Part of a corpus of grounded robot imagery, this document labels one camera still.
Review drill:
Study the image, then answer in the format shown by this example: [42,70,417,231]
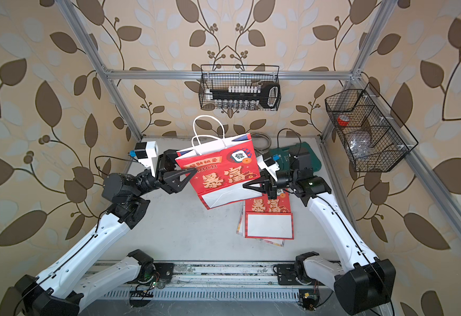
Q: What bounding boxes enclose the red paper bag front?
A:
[243,193,294,240]

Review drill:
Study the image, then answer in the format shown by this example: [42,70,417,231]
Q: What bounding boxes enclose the red paper bag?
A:
[175,132,262,209]
[243,193,294,240]

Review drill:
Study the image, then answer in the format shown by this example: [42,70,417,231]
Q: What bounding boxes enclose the floral painted paper bag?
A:
[236,209,284,247]

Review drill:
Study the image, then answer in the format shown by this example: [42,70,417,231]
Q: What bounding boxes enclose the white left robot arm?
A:
[1,150,197,315]

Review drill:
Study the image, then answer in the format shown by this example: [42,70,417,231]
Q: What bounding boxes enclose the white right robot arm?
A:
[243,153,396,315]

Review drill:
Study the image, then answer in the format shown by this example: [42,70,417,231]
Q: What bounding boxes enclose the clear plastic bag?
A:
[347,131,372,159]

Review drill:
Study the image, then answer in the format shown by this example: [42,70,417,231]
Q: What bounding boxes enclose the green plastic tool case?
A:
[269,142,322,172]

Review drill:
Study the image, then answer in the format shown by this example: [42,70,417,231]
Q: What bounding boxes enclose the red tape roll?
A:
[337,114,350,127]

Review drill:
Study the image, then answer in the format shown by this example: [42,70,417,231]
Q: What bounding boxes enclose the black socket set holder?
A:
[199,82,281,111]

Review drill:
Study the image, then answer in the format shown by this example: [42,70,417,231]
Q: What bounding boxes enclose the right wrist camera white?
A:
[257,153,280,181]

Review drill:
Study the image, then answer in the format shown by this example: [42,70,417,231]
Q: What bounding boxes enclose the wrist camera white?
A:
[129,141,159,177]
[257,153,280,181]

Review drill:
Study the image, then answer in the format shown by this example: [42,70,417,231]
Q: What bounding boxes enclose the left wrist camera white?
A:
[129,141,159,177]

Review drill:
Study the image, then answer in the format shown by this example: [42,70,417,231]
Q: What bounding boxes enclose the coiled metal hose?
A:
[251,132,272,157]

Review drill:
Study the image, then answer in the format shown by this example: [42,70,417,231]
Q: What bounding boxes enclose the black wire basket back wall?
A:
[199,63,281,112]

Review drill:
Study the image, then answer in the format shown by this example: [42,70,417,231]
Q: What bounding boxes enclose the black wire basket wall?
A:
[325,83,419,172]
[199,63,281,112]

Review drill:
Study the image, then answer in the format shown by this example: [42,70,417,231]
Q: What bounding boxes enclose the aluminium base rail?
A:
[91,259,389,303]

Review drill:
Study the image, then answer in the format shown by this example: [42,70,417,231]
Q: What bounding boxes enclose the black wire basket right wall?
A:
[325,83,419,172]

